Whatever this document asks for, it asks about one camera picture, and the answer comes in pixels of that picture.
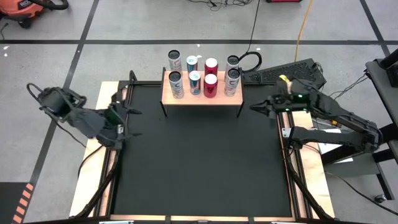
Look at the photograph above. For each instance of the black table mat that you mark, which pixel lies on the black table mat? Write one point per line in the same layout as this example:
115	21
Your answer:
202	161

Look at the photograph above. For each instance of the black perforated metal box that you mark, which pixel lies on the black perforated metal box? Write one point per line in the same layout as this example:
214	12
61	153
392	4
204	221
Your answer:
270	73

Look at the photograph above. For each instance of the teal and red can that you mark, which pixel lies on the teal and red can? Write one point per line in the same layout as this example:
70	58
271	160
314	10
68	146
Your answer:
191	62

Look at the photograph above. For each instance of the small yellow object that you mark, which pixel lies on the small yellow object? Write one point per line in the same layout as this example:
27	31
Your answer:
284	79

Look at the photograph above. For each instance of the orange black striped mat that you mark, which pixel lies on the orange black striped mat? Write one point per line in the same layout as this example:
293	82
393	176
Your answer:
23	202

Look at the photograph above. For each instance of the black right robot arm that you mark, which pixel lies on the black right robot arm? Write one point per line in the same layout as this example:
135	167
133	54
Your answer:
342	138

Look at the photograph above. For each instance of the wooden shelf black metal legs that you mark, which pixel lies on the wooden shelf black metal legs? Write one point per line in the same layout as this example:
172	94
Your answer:
202	100

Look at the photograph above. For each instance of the black metal stand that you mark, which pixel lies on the black metal stand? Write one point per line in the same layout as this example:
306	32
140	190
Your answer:
382	84

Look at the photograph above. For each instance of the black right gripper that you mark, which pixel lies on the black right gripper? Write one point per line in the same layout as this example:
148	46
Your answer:
290	102

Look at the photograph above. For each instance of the red beverage can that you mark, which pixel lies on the red beverage can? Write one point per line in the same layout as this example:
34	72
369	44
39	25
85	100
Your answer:
210	87

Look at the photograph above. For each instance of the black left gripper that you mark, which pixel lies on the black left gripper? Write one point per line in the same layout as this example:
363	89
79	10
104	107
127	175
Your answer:
115	123

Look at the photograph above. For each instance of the silver metal bracket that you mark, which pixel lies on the silver metal bracket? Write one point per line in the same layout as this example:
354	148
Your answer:
285	132

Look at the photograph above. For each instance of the Celsius can pineapple print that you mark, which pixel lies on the Celsius can pineapple print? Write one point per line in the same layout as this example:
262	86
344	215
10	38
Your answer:
176	85

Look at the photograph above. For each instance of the white paper sheet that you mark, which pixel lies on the white paper sheet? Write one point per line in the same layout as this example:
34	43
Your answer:
325	148

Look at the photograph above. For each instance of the red Coca-Cola can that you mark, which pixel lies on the red Coca-Cola can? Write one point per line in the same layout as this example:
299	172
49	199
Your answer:
211	64

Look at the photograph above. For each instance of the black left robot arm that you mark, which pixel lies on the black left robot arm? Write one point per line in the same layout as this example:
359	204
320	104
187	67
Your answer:
84	121

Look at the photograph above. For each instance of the light wooden table board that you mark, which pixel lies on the light wooden table board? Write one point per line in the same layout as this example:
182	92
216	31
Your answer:
314	174
90	174

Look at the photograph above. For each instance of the Celsius Peach Vibe can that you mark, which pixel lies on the Celsius Peach Vibe can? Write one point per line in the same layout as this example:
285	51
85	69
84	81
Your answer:
232	60

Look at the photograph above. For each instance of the silver Celsius can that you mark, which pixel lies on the silver Celsius can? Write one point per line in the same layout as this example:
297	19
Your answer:
174	57

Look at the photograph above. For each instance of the yellow plug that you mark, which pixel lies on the yellow plug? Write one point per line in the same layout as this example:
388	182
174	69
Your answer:
334	122

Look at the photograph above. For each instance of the orange shop vacuum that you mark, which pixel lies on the orange shop vacuum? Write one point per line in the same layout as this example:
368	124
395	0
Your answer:
18	9

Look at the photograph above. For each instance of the blue Red Bull can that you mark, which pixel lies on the blue Red Bull can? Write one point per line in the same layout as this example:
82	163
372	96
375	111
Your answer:
195	84

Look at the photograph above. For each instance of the small caster wheel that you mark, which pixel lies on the small caster wheel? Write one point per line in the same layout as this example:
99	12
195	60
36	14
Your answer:
380	198

